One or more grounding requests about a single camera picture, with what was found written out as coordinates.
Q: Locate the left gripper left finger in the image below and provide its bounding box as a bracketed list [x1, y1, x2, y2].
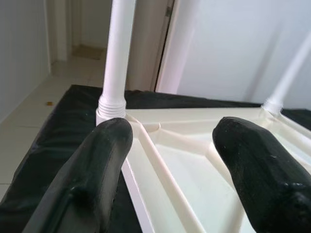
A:
[23, 117, 134, 233]

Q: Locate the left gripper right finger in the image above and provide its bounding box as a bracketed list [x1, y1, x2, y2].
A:
[212, 116, 311, 233]

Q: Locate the white plastic table top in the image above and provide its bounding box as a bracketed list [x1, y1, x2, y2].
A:
[96, 106, 311, 233]

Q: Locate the white plastic table leg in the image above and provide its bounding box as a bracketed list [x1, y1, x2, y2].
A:
[96, 0, 137, 127]
[261, 31, 311, 115]

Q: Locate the black cloth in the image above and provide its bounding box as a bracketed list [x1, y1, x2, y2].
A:
[0, 84, 311, 233]

